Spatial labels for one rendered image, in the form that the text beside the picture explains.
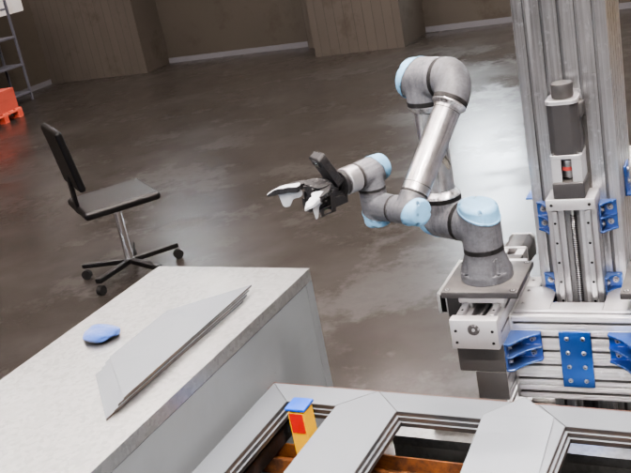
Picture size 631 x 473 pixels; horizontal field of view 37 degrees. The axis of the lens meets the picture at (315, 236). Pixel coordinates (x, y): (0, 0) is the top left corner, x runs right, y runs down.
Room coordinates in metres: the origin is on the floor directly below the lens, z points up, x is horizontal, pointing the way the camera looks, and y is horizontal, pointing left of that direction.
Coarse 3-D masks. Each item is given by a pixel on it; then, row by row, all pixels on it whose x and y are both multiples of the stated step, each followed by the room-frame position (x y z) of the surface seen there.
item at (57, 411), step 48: (144, 288) 2.95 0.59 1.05; (192, 288) 2.86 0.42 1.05; (288, 288) 2.71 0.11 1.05; (240, 336) 2.45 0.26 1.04; (0, 384) 2.43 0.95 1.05; (48, 384) 2.37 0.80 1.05; (96, 384) 2.31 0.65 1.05; (192, 384) 2.23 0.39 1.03; (0, 432) 2.14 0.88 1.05; (48, 432) 2.10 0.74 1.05; (96, 432) 2.05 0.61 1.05; (144, 432) 2.04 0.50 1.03
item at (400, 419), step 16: (320, 416) 2.31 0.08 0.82; (400, 416) 2.20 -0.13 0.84; (416, 416) 2.18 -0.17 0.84; (432, 416) 2.16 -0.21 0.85; (272, 432) 2.27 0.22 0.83; (384, 432) 2.13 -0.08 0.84; (464, 432) 2.10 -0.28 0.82; (560, 432) 1.97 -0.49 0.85; (576, 432) 1.97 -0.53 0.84; (592, 432) 1.95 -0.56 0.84; (608, 432) 1.93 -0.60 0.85; (256, 448) 2.20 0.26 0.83; (384, 448) 2.09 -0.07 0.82; (560, 448) 1.92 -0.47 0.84; (624, 448) 1.90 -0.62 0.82; (240, 464) 2.13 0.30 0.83; (368, 464) 2.02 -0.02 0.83; (544, 464) 1.85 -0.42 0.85; (560, 464) 1.87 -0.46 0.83
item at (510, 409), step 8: (496, 408) 2.12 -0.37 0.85; (504, 408) 2.11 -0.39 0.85; (512, 408) 2.11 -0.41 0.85; (520, 408) 2.10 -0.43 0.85; (528, 408) 2.09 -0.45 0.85; (536, 408) 2.08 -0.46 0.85; (520, 416) 2.07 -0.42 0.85; (528, 416) 2.06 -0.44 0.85; (536, 416) 2.05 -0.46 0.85; (544, 416) 2.04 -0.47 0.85; (552, 416) 2.04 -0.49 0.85
